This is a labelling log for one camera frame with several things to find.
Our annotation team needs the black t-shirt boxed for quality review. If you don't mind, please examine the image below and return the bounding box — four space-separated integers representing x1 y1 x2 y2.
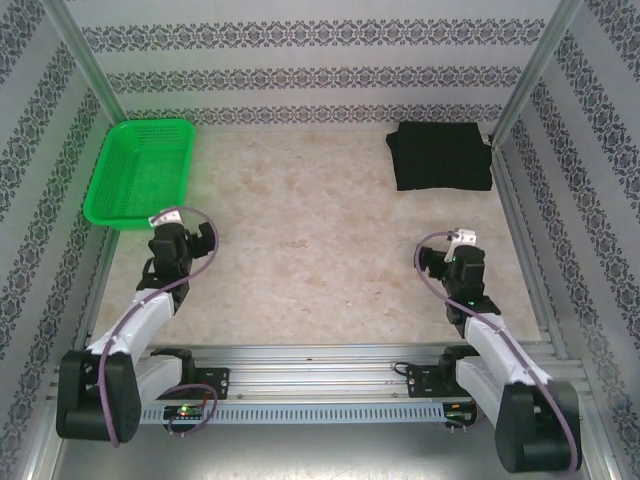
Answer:
385 121 495 193

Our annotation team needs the green plastic basket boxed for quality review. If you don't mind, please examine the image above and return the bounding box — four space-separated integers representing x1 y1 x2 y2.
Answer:
82 118 197 232

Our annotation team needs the small circuit board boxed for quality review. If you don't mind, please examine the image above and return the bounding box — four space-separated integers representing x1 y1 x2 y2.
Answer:
444 402 479 426
163 404 205 420

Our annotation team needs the grey metal sheet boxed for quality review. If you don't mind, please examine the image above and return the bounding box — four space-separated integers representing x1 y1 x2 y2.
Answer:
49 422 614 480

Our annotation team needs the aluminium side rail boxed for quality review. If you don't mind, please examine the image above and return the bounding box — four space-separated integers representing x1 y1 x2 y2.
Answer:
487 142 571 361
68 227 121 365

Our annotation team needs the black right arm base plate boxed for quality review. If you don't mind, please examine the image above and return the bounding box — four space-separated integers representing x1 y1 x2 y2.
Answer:
405 363 451 400

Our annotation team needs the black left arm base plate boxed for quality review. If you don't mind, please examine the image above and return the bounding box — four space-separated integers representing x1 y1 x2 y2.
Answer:
192 367 232 401

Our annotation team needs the aluminium mounting rail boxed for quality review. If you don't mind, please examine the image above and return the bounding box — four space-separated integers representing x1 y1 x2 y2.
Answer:
47 342 594 401

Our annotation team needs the slotted grey cable duct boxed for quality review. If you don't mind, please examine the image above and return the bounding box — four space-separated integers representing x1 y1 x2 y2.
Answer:
139 402 446 425

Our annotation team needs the aluminium frame post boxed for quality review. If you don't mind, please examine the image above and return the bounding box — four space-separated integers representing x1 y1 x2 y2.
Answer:
487 0 586 146
43 0 129 134

